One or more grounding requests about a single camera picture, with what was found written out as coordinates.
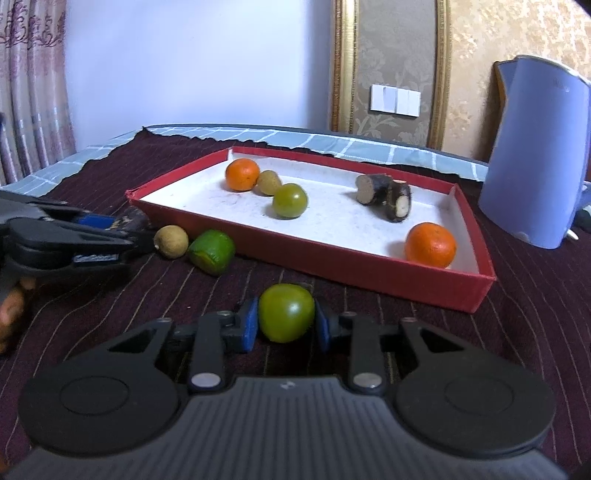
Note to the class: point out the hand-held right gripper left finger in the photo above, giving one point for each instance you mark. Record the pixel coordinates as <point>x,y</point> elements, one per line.
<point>250,324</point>

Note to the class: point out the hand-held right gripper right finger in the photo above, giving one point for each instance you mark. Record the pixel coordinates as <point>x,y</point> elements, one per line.
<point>324,330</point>

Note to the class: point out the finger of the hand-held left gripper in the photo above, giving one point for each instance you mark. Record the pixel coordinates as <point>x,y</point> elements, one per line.
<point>69,240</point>
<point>94,220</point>

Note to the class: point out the green round plum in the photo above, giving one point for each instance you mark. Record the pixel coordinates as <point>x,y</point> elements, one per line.
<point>286,314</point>

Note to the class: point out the dark sugarcane piece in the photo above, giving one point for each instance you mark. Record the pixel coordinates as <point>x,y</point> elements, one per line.
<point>370,189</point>
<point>133,221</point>

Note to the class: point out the red shallow cardboard box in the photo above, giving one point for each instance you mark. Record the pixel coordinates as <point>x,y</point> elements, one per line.
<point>323,217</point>

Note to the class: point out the olive green plum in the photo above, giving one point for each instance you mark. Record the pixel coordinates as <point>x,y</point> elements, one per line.
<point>290,200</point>

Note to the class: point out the large orange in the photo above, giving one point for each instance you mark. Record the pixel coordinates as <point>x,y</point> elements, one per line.
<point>430,244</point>

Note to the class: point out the tan longan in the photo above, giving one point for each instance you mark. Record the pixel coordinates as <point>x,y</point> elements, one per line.
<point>269,182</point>
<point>171,241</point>

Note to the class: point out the person's left hand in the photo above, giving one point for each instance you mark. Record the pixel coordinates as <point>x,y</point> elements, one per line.
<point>10,318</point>

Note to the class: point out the bright green lime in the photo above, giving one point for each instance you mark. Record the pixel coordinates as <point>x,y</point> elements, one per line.
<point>211,251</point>

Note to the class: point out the pink patterned curtain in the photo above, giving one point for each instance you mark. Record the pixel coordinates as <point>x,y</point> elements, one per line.
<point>32,83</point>

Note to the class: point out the sugarcane piece with peeled spot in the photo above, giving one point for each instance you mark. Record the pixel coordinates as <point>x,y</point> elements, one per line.
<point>400,201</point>

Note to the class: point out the small orange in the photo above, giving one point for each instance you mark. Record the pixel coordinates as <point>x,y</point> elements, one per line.
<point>242,174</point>

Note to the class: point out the blue checked cloth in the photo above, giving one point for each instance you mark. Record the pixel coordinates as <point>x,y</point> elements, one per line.
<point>323,145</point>

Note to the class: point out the white kettle base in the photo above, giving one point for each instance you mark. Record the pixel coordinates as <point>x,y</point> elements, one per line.
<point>572,233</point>

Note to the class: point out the blue electric kettle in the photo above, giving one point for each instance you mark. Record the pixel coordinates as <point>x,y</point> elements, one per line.
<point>535,157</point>

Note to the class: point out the white wall switch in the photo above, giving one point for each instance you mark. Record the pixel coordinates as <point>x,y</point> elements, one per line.
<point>395,99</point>

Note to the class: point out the gold framed wall panel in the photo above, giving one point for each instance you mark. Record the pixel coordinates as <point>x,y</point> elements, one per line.
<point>392,55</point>

